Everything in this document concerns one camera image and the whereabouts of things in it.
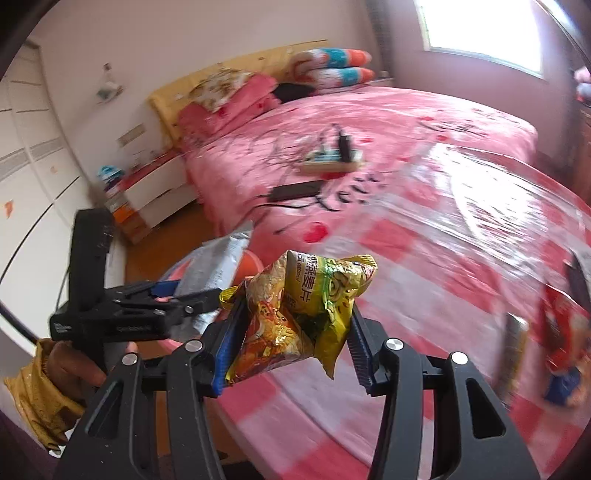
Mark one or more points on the red instant drink packet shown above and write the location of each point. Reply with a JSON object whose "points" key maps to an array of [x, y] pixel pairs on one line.
{"points": [[563, 323]]}

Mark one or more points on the pink pillow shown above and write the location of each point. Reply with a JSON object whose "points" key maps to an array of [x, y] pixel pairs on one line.
{"points": [[207, 120]]}

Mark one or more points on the dark yellow packet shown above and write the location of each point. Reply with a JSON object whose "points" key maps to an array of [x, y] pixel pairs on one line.
{"points": [[516, 360]]}

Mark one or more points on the window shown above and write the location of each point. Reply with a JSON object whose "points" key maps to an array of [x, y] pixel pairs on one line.
{"points": [[480, 32]]}

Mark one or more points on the grey curtain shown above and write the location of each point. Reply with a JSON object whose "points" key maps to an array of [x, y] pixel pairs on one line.
{"points": [[376, 27]]}

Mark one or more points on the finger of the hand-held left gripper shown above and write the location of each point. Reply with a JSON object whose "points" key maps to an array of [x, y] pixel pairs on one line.
{"points": [[198, 300], [161, 288]]}

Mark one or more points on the black cloth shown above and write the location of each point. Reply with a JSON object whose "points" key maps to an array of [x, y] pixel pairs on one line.
{"points": [[295, 91]]}

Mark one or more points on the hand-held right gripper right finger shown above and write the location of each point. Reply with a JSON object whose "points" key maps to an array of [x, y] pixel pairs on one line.
{"points": [[362, 355]]}

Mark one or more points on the black charger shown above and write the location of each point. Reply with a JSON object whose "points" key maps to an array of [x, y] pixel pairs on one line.
{"points": [[344, 147]]}

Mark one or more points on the white power strip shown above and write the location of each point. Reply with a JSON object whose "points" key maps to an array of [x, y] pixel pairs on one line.
{"points": [[332, 165]]}

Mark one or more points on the yellow headboard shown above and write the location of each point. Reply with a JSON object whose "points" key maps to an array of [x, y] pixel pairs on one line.
{"points": [[184, 87]]}

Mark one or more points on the orange bin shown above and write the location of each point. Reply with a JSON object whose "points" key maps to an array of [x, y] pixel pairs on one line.
{"points": [[251, 270]]}

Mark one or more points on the white wardrobe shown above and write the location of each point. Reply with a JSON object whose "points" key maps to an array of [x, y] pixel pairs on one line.
{"points": [[37, 161]]}

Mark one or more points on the blue packet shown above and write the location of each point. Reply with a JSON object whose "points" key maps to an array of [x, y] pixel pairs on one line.
{"points": [[563, 385]]}

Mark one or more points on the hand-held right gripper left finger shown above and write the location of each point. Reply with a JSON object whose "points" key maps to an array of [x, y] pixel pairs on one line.
{"points": [[228, 350]]}

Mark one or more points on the silver foil bag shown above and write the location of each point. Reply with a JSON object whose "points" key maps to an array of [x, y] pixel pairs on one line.
{"points": [[221, 258]]}

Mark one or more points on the person's left forearm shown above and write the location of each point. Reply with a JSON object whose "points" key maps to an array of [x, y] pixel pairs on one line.
{"points": [[41, 406]]}

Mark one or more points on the stacked cardboard boxes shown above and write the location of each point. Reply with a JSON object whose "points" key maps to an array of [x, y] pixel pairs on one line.
{"points": [[129, 221]]}

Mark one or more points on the bed with pink sheet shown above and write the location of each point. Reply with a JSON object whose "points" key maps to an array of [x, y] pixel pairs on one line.
{"points": [[415, 120]]}

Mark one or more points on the yellow snack bag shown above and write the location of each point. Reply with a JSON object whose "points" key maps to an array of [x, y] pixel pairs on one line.
{"points": [[300, 318]]}

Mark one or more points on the wall hanging ornament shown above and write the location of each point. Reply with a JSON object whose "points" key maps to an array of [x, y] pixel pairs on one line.
{"points": [[108, 90]]}

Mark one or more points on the white nightstand red top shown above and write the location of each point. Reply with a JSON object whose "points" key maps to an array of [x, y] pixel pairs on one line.
{"points": [[152, 189]]}

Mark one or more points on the wall switch panel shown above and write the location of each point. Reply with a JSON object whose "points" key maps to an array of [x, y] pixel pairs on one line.
{"points": [[131, 135]]}

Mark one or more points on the floral pillow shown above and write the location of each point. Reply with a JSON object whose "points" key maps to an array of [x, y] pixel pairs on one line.
{"points": [[221, 87]]}

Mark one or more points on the person's left hand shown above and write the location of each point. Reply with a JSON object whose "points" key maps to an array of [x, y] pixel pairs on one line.
{"points": [[74, 364]]}

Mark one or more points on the black power bank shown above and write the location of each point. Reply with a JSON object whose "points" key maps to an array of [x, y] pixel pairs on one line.
{"points": [[298, 190]]}

